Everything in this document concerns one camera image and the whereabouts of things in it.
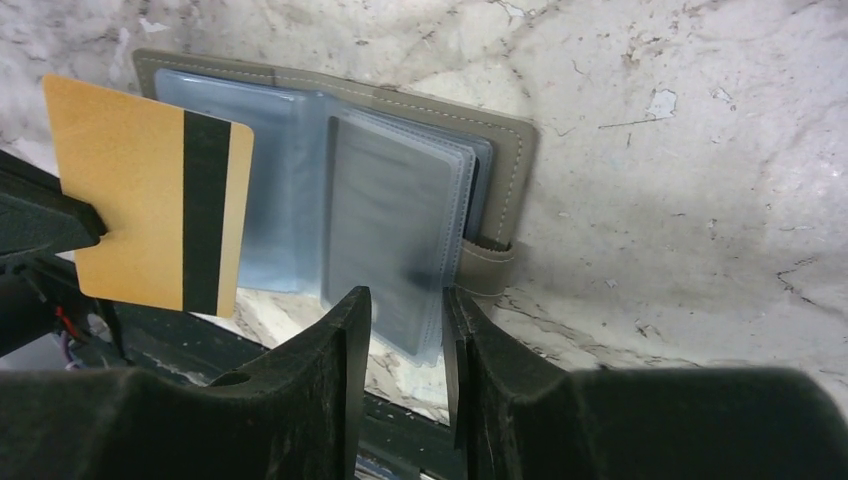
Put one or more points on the gold credit card black stripe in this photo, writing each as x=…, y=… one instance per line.
x=171, y=187

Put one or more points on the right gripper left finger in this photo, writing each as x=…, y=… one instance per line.
x=292, y=413

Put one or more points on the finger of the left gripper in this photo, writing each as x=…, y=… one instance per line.
x=37, y=218

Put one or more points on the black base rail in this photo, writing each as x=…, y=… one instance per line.
x=393, y=442

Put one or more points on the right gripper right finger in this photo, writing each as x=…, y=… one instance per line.
x=515, y=415

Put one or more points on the grey leather card holder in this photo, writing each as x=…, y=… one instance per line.
x=357, y=185

